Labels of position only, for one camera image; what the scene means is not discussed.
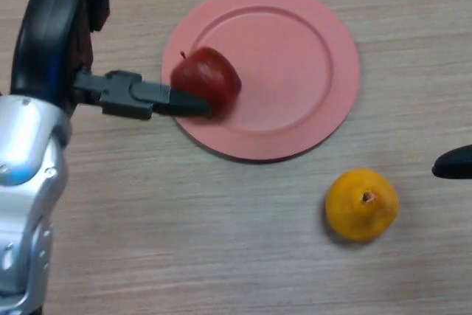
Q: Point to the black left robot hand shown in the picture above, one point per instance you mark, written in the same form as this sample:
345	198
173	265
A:
40	42

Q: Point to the yellow-orange pear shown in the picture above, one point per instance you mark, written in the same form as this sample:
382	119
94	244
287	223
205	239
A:
359	211

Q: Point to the red apple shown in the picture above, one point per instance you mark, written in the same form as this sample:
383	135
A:
206	75

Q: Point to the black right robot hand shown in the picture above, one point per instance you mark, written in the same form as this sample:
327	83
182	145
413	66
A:
455	165

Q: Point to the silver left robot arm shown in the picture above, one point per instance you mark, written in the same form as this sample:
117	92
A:
26	189

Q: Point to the pink round plate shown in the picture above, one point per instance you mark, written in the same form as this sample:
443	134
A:
287	82

